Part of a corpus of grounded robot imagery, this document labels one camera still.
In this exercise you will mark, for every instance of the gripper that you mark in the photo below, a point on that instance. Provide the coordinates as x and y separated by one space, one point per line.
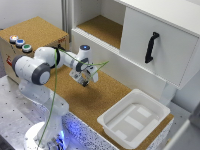
90 74

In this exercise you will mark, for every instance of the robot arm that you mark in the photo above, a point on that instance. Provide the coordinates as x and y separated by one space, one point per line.
31 68

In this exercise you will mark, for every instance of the white cabinet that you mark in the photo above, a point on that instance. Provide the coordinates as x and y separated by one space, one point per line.
110 68

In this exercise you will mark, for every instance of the white plastic box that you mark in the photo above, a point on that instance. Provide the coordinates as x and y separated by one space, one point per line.
133 121

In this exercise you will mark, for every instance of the green button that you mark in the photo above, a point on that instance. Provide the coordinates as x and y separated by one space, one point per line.
26 47

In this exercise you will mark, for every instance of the blue button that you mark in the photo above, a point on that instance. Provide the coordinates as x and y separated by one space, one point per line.
20 42

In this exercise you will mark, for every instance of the red button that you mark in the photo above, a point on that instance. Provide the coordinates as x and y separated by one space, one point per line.
13 38

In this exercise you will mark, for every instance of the white sliding door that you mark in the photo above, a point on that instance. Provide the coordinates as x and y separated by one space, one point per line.
173 50

